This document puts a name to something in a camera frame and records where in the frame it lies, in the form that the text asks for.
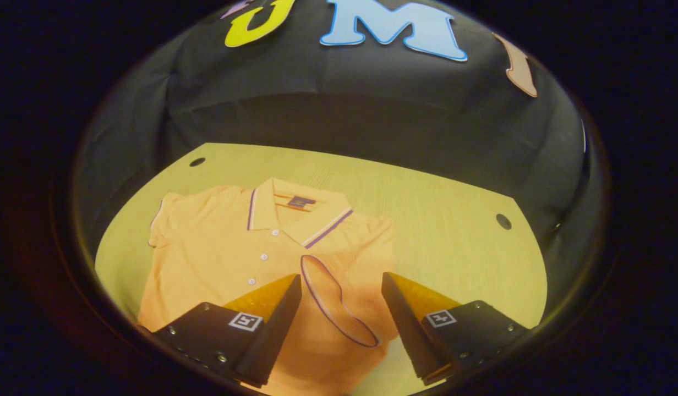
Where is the black backdrop cloth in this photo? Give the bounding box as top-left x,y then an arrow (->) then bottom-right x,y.
72,0 -> 606,331

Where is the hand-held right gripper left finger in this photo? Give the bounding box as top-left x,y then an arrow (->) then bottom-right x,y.
136,273 -> 303,388

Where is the orange polo T-shirt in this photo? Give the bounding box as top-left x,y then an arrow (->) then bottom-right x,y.
136,177 -> 400,396

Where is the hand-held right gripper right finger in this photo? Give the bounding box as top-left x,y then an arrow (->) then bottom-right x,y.
381,272 -> 529,386

